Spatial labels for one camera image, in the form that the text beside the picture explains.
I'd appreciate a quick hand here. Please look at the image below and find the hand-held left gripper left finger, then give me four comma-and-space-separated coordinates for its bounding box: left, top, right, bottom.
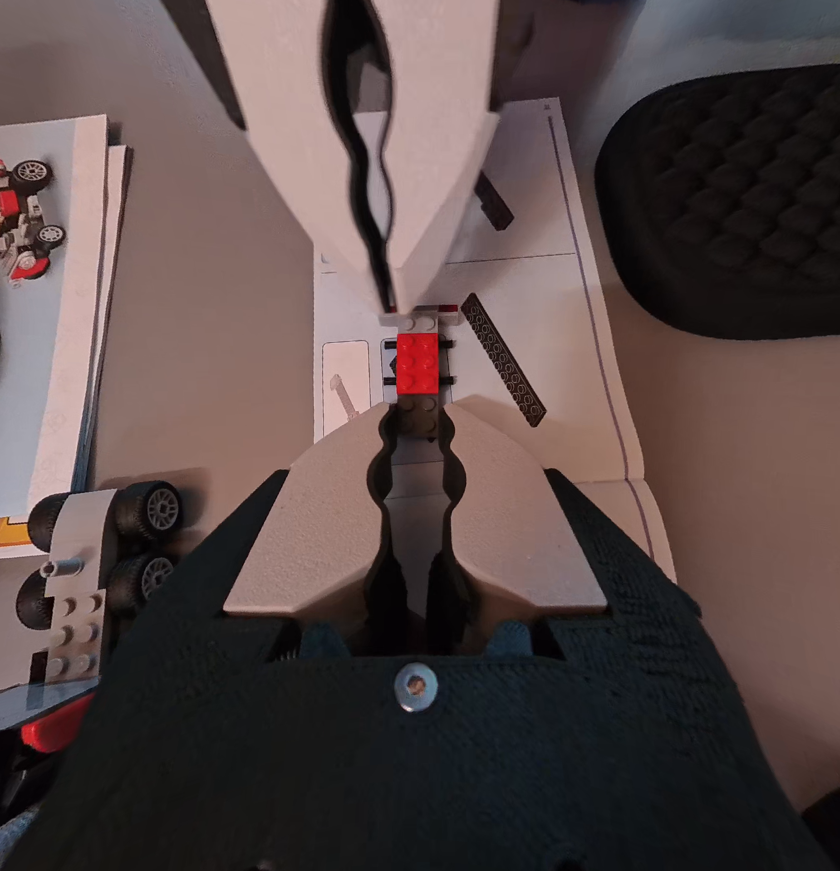
221, 401, 408, 653

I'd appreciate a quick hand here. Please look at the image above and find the grey red lego assembly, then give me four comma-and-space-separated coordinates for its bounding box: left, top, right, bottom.
379, 303, 462, 443

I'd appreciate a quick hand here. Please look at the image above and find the black red lego truck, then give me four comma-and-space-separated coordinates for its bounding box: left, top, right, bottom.
0, 480, 184, 845

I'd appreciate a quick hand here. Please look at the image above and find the open lego instruction booklet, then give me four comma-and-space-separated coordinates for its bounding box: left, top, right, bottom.
313, 97, 678, 587

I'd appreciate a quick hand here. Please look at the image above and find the yellow mark instruction booklet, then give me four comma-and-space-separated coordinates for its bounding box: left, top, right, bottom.
0, 139, 133, 562

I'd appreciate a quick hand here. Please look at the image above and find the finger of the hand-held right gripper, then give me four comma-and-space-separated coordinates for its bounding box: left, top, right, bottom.
204, 0, 395, 308
367, 0, 502, 317

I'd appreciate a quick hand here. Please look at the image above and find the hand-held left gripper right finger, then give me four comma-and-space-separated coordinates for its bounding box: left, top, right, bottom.
425, 393, 609, 653

